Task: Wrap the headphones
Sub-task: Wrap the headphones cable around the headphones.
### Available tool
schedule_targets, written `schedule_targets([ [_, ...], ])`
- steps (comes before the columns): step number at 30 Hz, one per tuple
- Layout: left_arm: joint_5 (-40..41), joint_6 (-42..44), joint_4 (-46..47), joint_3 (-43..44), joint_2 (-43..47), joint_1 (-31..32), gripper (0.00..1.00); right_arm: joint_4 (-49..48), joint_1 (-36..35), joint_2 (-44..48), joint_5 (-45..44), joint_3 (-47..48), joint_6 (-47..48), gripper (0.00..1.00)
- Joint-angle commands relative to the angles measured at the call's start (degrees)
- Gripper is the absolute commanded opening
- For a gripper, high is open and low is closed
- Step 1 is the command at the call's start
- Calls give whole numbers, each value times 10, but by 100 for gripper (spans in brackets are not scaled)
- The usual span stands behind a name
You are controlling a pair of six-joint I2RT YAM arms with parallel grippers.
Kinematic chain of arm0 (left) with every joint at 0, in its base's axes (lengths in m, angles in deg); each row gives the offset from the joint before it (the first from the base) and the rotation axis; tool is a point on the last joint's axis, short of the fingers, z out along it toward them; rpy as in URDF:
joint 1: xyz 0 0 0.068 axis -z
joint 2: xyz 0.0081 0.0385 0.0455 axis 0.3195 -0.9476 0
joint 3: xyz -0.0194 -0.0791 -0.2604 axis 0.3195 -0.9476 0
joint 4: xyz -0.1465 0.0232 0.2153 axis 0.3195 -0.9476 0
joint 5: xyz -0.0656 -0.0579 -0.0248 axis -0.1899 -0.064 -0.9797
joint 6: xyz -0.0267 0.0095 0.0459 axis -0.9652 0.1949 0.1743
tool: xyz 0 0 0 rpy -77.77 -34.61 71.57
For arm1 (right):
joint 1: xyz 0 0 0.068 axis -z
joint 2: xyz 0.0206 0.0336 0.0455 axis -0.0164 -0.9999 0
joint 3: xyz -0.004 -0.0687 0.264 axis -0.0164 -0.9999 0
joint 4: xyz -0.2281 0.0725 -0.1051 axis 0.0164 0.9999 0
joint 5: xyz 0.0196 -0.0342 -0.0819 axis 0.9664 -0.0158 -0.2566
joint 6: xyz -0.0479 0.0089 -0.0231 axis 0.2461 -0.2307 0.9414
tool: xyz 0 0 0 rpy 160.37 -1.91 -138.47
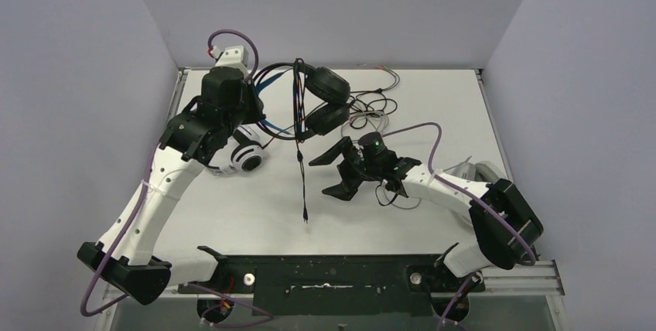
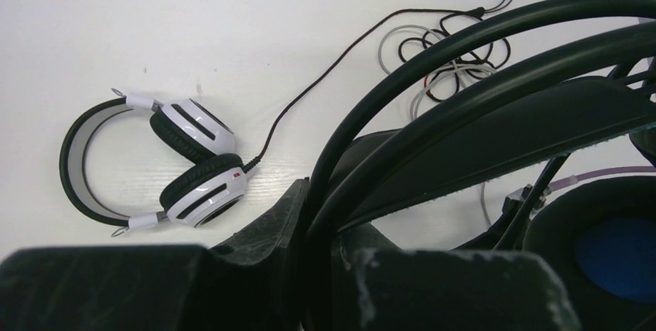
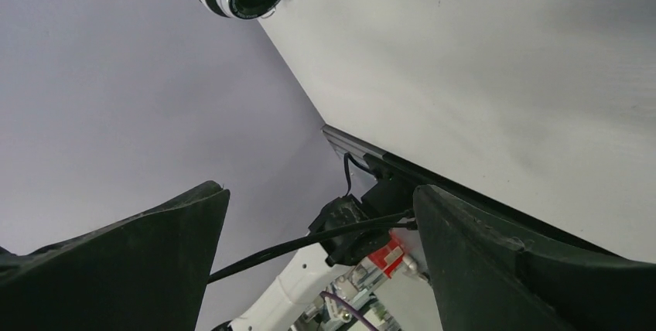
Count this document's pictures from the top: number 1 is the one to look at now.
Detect black headphone cable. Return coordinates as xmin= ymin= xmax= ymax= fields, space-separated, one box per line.
xmin=292 ymin=58 xmax=309 ymax=224

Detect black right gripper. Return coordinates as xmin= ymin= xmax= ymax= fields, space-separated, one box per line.
xmin=309 ymin=138 xmax=381 ymax=200

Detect grey white headphones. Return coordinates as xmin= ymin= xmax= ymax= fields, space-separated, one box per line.
xmin=443 ymin=158 xmax=507 ymax=184

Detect black headphones with blue band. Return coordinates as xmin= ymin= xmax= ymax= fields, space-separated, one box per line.
xmin=254 ymin=58 xmax=351 ymax=143

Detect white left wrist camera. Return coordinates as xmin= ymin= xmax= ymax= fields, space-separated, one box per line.
xmin=207 ymin=45 xmax=254 ymax=80

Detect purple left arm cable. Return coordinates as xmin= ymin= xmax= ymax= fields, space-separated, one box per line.
xmin=79 ymin=29 xmax=275 ymax=329

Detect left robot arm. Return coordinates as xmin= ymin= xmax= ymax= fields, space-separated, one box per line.
xmin=77 ymin=67 xmax=264 ymax=305

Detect white and black headphones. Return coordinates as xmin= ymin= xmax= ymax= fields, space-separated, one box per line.
xmin=207 ymin=125 xmax=265 ymax=176

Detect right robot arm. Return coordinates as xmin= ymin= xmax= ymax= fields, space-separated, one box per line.
xmin=309 ymin=132 xmax=544 ymax=290

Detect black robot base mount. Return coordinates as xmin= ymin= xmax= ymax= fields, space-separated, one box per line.
xmin=202 ymin=254 xmax=465 ymax=316

